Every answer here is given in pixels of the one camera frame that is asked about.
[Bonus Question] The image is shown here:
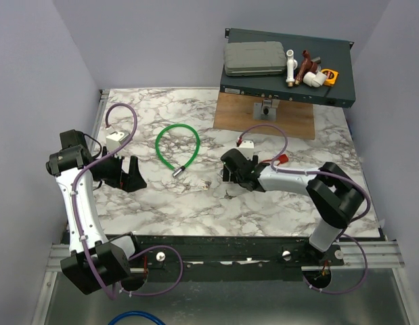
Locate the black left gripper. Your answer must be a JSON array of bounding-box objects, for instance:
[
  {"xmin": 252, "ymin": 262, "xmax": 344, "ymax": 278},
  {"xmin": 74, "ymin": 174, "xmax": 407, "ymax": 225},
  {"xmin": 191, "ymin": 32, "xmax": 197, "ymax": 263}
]
[{"xmin": 93, "ymin": 146, "xmax": 147, "ymax": 192}]

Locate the green cable lock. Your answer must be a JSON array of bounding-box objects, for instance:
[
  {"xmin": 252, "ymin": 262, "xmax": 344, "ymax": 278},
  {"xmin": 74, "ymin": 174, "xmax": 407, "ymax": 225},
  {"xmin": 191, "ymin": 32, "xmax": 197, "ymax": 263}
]
[{"xmin": 154, "ymin": 123, "xmax": 201, "ymax": 179}]

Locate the white elbow pipe fitting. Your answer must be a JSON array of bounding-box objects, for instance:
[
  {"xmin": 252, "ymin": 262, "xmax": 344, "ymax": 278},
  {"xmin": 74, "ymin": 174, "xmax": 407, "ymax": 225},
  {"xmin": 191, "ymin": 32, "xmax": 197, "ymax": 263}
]
[{"xmin": 303, "ymin": 71, "xmax": 327, "ymax": 88}]

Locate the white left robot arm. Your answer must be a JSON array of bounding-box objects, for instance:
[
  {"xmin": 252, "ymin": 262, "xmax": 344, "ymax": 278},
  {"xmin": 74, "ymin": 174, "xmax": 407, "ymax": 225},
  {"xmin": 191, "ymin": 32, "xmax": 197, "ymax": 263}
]
[{"xmin": 46, "ymin": 129, "xmax": 147, "ymax": 295}]

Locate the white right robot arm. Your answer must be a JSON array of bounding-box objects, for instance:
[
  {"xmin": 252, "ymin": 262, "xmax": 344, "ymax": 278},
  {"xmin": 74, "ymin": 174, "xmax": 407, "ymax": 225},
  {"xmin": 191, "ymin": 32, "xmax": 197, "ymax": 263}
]
[{"xmin": 221, "ymin": 148, "xmax": 370, "ymax": 265}]

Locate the small key pair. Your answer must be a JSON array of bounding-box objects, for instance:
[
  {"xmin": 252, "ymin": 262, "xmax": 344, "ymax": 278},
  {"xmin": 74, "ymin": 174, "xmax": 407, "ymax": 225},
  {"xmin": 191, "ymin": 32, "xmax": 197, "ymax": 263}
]
[{"xmin": 198, "ymin": 179, "xmax": 212, "ymax": 190}]

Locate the red plastic seal tag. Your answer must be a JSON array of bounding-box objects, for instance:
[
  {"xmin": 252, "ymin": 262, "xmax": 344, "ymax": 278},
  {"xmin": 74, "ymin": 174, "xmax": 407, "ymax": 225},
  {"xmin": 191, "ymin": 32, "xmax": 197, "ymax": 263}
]
[{"xmin": 262, "ymin": 154, "xmax": 289, "ymax": 166}]

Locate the wooden board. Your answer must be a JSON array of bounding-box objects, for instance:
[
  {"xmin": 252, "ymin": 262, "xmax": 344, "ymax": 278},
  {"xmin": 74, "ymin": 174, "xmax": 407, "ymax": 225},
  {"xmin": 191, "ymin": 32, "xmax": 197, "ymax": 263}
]
[{"xmin": 213, "ymin": 93, "xmax": 315, "ymax": 139}]

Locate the grey plastic case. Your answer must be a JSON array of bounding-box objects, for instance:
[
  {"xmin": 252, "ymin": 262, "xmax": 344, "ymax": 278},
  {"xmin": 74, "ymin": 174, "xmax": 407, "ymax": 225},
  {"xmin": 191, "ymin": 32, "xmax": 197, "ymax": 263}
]
[{"xmin": 223, "ymin": 41, "xmax": 287, "ymax": 77}]

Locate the white pipe fitting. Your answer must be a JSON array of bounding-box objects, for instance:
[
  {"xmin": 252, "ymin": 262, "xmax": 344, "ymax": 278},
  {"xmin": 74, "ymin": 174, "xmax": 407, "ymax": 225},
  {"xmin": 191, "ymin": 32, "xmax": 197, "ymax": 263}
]
[{"xmin": 286, "ymin": 49, "xmax": 298, "ymax": 87}]

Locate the brown pipe fitting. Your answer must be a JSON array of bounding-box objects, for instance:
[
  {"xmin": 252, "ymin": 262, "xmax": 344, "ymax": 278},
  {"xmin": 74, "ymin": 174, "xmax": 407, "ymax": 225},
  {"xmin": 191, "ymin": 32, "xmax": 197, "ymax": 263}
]
[{"xmin": 294, "ymin": 49, "xmax": 316, "ymax": 85}]

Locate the yellow tape measure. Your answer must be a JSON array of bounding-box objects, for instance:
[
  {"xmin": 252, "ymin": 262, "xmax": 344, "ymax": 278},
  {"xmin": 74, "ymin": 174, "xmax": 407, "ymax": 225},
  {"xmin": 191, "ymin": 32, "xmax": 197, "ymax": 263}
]
[{"xmin": 321, "ymin": 68, "xmax": 339, "ymax": 87}]

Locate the dark grey pipe fitting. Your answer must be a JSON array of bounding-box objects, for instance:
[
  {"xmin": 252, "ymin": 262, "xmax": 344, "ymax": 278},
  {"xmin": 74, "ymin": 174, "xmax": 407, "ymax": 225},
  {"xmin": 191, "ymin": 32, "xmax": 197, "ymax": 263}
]
[{"xmin": 309, "ymin": 56, "xmax": 322, "ymax": 73}]

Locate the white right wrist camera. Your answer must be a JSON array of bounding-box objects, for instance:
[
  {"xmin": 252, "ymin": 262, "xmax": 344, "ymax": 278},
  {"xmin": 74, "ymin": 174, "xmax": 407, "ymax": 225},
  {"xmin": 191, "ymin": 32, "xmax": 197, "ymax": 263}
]
[{"xmin": 236, "ymin": 137, "xmax": 255, "ymax": 150}]

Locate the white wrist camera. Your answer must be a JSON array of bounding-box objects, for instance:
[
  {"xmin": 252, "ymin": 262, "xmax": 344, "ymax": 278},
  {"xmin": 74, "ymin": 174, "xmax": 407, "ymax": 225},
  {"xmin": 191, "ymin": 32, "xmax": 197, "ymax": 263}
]
[
  {"xmin": 106, "ymin": 131, "xmax": 129, "ymax": 154},
  {"xmin": 236, "ymin": 137, "xmax": 255, "ymax": 150}
]

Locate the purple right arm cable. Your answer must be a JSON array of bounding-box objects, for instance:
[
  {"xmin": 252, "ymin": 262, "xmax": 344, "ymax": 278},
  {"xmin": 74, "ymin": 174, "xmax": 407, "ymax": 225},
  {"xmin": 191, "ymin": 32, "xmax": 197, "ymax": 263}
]
[{"xmin": 241, "ymin": 123, "xmax": 372, "ymax": 295}]

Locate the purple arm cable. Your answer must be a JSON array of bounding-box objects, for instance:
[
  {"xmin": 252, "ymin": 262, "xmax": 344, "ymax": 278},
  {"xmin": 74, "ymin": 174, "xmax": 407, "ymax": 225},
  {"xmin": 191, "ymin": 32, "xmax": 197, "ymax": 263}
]
[
  {"xmin": 70, "ymin": 102, "xmax": 185, "ymax": 302},
  {"xmin": 241, "ymin": 123, "xmax": 372, "ymax": 295}
]

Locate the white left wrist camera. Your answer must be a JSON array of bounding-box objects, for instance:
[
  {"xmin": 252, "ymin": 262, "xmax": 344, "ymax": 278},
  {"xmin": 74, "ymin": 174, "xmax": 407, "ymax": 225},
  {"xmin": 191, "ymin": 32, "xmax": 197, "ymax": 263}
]
[{"xmin": 106, "ymin": 131, "xmax": 129, "ymax": 154}]

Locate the grey metal bracket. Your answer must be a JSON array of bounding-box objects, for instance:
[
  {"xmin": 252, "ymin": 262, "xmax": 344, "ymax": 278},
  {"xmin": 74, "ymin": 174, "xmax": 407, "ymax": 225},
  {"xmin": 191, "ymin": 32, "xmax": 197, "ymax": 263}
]
[{"xmin": 253, "ymin": 99, "xmax": 280, "ymax": 121}]

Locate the aluminium side rail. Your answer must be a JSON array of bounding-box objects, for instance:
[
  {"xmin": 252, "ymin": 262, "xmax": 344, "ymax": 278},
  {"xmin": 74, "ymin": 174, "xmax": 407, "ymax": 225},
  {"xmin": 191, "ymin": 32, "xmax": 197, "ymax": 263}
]
[{"xmin": 67, "ymin": 89, "xmax": 110, "ymax": 234}]

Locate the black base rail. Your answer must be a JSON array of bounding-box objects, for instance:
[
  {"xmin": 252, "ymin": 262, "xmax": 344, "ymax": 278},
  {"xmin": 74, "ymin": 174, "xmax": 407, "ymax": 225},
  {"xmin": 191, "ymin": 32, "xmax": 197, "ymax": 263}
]
[{"xmin": 60, "ymin": 233, "xmax": 345, "ymax": 284}]

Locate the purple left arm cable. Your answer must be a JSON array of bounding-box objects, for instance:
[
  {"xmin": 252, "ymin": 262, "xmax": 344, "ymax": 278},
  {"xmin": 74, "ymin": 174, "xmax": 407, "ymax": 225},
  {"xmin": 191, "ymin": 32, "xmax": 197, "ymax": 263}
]
[{"xmin": 70, "ymin": 102, "xmax": 185, "ymax": 302}]

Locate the blue cable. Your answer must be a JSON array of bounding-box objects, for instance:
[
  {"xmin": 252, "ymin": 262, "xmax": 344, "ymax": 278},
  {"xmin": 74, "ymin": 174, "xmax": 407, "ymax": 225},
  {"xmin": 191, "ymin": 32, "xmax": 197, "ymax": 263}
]
[{"xmin": 108, "ymin": 310, "xmax": 167, "ymax": 325}]

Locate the dark teal network switch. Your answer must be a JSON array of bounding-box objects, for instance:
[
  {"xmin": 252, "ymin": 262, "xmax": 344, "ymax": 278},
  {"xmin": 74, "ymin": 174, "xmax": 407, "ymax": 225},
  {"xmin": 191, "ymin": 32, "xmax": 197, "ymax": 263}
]
[{"xmin": 219, "ymin": 28, "xmax": 356, "ymax": 108}]

